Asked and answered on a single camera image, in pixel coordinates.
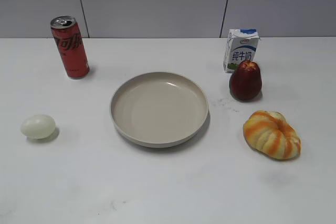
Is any white blue milk carton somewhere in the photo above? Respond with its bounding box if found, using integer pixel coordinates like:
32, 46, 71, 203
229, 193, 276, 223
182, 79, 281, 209
223, 29, 260, 73

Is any orange striped croissant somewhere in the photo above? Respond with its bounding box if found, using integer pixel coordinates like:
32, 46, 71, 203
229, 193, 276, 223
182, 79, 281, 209
243, 110, 301, 160

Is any beige round plate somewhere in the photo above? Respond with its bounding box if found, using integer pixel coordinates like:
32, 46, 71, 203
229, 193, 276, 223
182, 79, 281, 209
110, 72, 209, 148

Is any red cola can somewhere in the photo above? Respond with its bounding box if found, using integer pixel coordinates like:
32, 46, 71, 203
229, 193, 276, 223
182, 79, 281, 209
50, 15, 90, 79

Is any dark red wax apple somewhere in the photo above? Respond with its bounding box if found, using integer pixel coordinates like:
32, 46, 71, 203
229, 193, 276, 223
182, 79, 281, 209
229, 60, 262, 101

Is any white egg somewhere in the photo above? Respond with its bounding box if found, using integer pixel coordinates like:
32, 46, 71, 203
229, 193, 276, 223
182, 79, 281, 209
20, 114, 56, 139

